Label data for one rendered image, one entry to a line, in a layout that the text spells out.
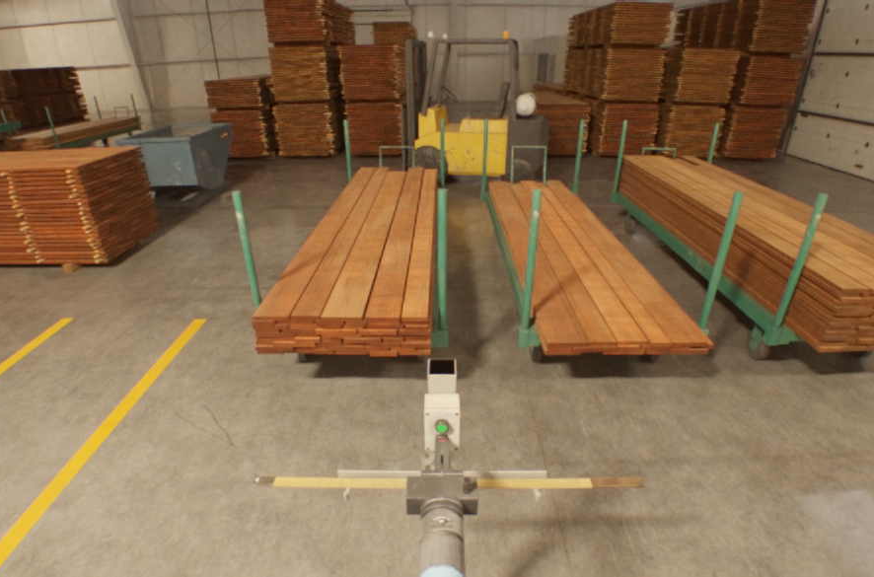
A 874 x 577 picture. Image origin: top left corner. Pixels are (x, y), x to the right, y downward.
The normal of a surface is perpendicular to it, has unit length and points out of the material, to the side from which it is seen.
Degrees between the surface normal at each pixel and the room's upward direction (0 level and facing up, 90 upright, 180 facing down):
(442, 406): 0
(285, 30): 90
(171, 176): 90
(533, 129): 90
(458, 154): 90
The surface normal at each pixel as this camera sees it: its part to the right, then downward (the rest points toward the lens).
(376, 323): -0.01, 0.45
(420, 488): 0.00, -0.89
